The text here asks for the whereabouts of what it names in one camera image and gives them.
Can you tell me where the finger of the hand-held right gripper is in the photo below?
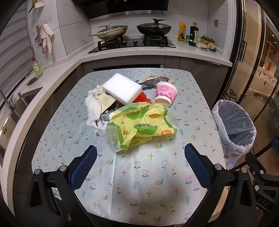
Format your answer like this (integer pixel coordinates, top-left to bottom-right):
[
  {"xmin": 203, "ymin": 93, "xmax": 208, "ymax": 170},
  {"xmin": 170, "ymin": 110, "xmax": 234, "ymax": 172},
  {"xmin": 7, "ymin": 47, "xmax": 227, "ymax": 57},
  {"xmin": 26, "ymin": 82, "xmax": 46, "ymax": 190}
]
[
  {"xmin": 245, "ymin": 153, "xmax": 279, "ymax": 192},
  {"xmin": 271, "ymin": 138, "xmax": 279, "ymax": 154}
]

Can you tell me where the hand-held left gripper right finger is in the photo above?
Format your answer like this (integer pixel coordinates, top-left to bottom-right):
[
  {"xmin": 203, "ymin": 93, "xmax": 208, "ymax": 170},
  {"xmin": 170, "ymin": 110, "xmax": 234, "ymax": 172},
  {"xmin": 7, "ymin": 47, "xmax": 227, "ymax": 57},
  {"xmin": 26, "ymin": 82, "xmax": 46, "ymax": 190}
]
[{"xmin": 184, "ymin": 143, "xmax": 262, "ymax": 227}]

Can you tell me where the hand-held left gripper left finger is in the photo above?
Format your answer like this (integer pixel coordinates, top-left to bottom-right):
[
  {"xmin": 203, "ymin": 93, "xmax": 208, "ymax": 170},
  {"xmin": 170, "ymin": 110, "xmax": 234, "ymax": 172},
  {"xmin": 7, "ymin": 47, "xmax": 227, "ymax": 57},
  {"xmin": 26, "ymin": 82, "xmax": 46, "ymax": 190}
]
[{"xmin": 28, "ymin": 144, "xmax": 98, "ymax": 227}]

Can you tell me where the trash bin with white bag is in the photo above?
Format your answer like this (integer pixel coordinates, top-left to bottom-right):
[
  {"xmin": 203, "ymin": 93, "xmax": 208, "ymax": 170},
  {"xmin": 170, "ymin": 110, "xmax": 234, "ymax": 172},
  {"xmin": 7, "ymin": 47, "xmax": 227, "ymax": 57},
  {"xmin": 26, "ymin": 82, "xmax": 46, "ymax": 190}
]
[{"xmin": 210, "ymin": 99, "xmax": 256, "ymax": 169}]

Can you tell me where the white tissue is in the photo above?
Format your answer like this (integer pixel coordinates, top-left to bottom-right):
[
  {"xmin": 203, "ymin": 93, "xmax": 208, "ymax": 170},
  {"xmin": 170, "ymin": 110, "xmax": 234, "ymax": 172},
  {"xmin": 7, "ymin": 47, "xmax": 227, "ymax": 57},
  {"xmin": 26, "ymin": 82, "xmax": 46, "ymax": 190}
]
[{"xmin": 85, "ymin": 88, "xmax": 109, "ymax": 136}]

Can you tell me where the yellow green plastic bag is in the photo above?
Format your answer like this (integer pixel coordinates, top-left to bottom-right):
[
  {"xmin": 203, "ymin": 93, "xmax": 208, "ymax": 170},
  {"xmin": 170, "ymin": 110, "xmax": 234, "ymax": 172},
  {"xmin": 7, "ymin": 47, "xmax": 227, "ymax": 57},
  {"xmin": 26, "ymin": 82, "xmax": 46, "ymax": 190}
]
[{"xmin": 105, "ymin": 103, "xmax": 179, "ymax": 153}]

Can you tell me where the pink paper cup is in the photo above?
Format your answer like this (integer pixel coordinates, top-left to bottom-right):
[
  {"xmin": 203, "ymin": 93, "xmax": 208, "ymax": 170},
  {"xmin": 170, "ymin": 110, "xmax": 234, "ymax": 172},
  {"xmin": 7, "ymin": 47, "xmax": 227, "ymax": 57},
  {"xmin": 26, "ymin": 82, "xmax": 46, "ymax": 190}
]
[{"xmin": 154, "ymin": 82, "xmax": 179, "ymax": 107}]

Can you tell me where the white foam block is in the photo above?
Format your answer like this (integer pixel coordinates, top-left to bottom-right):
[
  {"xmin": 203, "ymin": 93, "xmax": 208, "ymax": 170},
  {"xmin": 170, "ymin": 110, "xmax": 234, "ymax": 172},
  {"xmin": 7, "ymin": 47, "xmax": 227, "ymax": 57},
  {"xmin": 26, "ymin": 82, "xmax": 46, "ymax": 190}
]
[{"xmin": 102, "ymin": 73, "xmax": 143, "ymax": 105}]

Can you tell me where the dark torn foil wrapper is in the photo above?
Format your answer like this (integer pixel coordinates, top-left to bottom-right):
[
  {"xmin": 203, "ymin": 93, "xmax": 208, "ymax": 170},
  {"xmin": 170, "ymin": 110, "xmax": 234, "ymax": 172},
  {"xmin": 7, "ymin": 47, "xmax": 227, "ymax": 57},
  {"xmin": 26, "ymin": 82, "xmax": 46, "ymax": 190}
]
[{"xmin": 135, "ymin": 75, "xmax": 175, "ymax": 89}]

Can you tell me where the floral tablecloth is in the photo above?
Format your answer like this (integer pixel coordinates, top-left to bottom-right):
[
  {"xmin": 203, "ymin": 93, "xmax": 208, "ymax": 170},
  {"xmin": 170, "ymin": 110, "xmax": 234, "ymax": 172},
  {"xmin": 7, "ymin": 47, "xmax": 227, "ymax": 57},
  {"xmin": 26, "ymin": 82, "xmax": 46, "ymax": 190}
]
[{"xmin": 32, "ymin": 68, "xmax": 227, "ymax": 225}]

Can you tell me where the silver blue snack packet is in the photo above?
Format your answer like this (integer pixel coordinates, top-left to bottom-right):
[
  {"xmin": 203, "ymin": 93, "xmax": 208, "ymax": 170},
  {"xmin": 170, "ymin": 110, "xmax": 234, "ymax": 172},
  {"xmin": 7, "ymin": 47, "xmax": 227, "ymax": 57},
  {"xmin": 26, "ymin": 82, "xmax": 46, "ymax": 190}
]
[{"xmin": 99, "ymin": 102, "xmax": 122, "ymax": 122}]

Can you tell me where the tan paper piece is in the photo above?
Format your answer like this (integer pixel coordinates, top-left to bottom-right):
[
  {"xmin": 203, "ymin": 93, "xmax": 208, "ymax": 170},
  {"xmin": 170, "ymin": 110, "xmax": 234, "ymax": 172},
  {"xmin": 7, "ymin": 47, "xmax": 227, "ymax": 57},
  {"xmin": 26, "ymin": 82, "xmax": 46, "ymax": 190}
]
[{"xmin": 96, "ymin": 86, "xmax": 117, "ymax": 114}]

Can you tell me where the white sideboard cabinet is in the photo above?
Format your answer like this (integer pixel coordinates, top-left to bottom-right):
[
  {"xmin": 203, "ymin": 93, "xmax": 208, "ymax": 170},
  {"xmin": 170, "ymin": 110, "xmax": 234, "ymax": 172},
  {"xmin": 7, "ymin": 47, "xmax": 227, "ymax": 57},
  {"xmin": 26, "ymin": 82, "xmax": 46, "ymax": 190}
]
[{"xmin": 257, "ymin": 65, "xmax": 279, "ymax": 88}]

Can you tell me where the red plastic wrapper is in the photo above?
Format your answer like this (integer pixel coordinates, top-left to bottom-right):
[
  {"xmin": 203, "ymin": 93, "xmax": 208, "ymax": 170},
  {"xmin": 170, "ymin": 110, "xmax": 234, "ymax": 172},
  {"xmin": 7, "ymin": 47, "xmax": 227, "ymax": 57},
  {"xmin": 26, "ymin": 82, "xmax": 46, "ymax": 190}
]
[{"xmin": 132, "ymin": 92, "xmax": 153, "ymax": 105}]

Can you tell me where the steel kitchen sink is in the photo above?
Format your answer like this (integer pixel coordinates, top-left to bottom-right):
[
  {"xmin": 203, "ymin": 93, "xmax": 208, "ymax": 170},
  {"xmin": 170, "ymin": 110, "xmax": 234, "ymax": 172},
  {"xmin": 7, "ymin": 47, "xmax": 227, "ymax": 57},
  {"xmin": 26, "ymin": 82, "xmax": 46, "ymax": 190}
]
[{"xmin": 0, "ymin": 86, "xmax": 43, "ymax": 158}]

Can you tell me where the steel faucet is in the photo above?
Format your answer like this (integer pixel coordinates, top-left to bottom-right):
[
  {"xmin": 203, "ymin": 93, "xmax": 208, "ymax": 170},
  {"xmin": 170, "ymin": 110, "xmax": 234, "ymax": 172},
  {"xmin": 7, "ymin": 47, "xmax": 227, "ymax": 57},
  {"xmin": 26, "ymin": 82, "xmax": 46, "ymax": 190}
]
[{"xmin": 0, "ymin": 84, "xmax": 23, "ymax": 110}]

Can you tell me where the green dish soap bottle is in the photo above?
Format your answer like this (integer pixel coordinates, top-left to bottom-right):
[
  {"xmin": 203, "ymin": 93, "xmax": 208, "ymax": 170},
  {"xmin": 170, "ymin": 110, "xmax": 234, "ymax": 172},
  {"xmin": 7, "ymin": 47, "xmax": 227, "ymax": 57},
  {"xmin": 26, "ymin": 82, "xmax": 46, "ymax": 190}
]
[{"xmin": 32, "ymin": 57, "xmax": 43, "ymax": 78}]

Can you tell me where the spice jar set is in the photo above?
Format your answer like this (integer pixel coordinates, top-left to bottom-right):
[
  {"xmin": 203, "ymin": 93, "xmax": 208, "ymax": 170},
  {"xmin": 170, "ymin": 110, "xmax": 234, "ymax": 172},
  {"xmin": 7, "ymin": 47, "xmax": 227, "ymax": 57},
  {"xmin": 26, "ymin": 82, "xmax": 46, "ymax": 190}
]
[{"xmin": 200, "ymin": 35, "xmax": 217, "ymax": 53}]

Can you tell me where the black framed glass door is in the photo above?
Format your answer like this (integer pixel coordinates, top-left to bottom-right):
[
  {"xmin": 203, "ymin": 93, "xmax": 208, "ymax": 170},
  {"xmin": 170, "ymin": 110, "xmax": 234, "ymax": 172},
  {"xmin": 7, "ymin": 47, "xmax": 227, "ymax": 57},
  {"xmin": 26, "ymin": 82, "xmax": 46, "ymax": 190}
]
[{"xmin": 227, "ymin": 0, "xmax": 279, "ymax": 158}]

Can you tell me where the black gas stove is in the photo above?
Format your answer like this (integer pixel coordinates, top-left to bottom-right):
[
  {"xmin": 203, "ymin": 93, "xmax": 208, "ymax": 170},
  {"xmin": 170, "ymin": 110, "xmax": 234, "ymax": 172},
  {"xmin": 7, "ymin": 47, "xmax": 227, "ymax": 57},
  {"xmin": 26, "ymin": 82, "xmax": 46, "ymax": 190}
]
[{"xmin": 88, "ymin": 35, "xmax": 176, "ymax": 54}]

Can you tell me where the white window blind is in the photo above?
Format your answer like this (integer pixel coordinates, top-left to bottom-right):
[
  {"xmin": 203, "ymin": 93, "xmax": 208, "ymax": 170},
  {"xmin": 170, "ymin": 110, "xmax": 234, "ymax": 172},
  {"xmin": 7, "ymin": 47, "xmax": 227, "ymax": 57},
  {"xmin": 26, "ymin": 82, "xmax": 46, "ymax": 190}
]
[{"xmin": 0, "ymin": 22, "xmax": 33, "ymax": 103}]

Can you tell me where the dark sauce bottle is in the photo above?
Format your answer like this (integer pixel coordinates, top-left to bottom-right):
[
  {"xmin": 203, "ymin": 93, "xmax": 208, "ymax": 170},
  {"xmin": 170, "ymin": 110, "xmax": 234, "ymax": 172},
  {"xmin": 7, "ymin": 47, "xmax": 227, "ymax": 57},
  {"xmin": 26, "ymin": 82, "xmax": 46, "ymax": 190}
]
[{"xmin": 189, "ymin": 22, "xmax": 198, "ymax": 47}]

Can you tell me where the hanging pink white cloth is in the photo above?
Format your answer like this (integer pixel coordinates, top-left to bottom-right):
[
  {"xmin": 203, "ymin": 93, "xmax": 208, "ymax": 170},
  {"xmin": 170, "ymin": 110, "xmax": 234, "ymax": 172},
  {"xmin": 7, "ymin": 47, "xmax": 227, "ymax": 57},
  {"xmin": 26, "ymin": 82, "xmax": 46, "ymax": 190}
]
[{"xmin": 35, "ymin": 24, "xmax": 54, "ymax": 54}]

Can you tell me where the frying pan with glass lid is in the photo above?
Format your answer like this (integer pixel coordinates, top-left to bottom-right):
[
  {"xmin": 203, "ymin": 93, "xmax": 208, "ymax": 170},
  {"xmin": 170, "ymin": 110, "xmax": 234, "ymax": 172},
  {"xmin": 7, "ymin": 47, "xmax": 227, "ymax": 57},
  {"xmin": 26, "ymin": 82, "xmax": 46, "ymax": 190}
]
[{"xmin": 88, "ymin": 23, "xmax": 129, "ymax": 41}]

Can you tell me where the black wok with lid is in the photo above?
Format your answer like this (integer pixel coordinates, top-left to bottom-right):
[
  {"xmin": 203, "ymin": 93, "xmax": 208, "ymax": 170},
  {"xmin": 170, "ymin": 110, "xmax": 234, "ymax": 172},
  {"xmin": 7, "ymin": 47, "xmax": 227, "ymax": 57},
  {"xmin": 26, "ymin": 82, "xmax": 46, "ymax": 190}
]
[{"xmin": 137, "ymin": 19, "xmax": 172, "ymax": 36}]

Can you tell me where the black range hood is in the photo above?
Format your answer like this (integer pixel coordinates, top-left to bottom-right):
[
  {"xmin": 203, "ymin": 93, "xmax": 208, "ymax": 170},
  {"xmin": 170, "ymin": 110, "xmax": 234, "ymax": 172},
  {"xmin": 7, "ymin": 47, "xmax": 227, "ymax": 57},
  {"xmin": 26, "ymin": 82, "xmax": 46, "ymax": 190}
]
[{"xmin": 88, "ymin": 0, "xmax": 169, "ymax": 20}]

